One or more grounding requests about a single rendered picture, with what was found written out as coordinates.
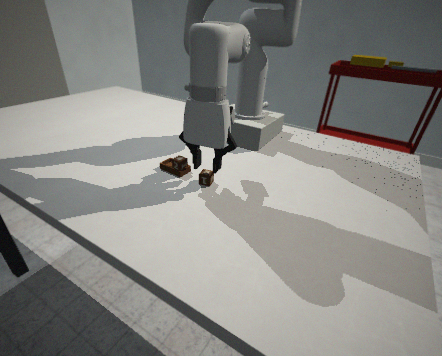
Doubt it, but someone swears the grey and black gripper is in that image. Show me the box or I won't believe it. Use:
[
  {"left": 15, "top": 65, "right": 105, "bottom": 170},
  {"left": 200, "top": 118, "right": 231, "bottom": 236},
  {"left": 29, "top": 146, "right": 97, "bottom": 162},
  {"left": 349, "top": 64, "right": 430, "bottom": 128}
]
[{"left": 179, "top": 97, "right": 237, "bottom": 174}]

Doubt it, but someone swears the brown wooden tray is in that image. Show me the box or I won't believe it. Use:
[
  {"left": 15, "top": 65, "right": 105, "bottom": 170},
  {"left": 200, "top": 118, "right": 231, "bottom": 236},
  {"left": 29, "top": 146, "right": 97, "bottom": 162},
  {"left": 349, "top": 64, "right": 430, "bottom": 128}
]
[{"left": 160, "top": 158, "right": 191, "bottom": 177}]

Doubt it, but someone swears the brown cube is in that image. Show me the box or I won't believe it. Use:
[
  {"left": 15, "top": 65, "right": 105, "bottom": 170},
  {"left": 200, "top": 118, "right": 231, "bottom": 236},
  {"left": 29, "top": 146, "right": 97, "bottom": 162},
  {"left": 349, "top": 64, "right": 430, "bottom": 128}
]
[
  {"left": 199, "top": 169, "right": 214, "bottom": 186},
  {"left": 172, "top": 155, "right": 188, "bottom": 171}
]

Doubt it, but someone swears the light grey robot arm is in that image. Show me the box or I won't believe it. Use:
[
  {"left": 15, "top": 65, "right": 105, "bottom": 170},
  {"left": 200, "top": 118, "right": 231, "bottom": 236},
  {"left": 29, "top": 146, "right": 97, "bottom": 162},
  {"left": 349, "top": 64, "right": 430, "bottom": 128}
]
[{"left": 183, "top": 0, "right": 302, "bottom": 124}]

